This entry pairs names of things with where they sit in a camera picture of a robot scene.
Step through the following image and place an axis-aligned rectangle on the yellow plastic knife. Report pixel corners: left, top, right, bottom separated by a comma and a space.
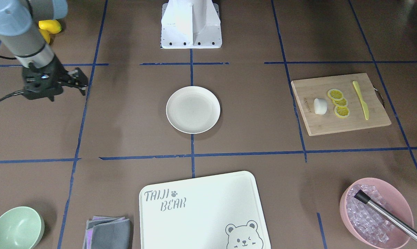
352, 81, 370, 120

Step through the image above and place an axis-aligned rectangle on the yellow lemon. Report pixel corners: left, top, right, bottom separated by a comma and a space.
39, 29, 51, 44
38, 19, 63, 34

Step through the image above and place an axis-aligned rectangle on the bamboo cutting board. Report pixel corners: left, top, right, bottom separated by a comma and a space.
291, 73, 391, 137

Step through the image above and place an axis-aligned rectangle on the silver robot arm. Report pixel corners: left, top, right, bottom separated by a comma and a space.
0, 0, 89, 101

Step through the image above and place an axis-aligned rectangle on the yellow lemon lower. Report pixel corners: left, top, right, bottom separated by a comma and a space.
39, 29, 51, 44

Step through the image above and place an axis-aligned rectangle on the yellow lemon upper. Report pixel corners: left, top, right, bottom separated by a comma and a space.
38, 19, 63, 34

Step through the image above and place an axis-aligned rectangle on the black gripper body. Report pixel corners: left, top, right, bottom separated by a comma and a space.
21, 57, 89, 101

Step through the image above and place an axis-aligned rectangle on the lemon slice middle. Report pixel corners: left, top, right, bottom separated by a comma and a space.
332, 98, 348, 108

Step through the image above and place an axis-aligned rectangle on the lemon slice top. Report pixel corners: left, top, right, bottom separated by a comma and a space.
327, 89, 344, 101

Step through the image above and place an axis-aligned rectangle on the white steamed bun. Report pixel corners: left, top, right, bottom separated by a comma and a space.
313, 98, 328, 115

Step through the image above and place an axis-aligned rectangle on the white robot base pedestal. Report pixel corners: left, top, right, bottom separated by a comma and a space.
160, 0, 222, 49

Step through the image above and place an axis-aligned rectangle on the cream round plate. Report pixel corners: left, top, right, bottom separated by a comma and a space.
166, 86, 221, 134

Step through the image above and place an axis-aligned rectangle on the pink bowl with ice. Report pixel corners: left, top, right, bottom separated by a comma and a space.
340, 178, 414, 249

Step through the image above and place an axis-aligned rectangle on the steel muddler black tip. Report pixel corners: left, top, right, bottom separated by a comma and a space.
354, 190, 417, 242

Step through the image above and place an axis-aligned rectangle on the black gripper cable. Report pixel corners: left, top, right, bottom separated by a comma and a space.
0, 35, 26, 107

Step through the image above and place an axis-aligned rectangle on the white bear tray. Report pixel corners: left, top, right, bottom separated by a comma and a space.
139, 171, 271, 249

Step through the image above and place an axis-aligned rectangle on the mint green bowl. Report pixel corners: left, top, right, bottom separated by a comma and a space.
0, 206, 45, 249

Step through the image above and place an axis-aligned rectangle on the lemon slice bottom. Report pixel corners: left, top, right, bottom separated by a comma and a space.
334, 106, 350, 118

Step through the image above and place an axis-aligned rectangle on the lemon slice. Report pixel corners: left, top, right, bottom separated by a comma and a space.
334, 106, 350, 118
332, 98, 348, 108
327, 89, 344, 101

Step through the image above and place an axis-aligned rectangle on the grey folded cloth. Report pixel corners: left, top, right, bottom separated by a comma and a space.
82, 216, 131, 249

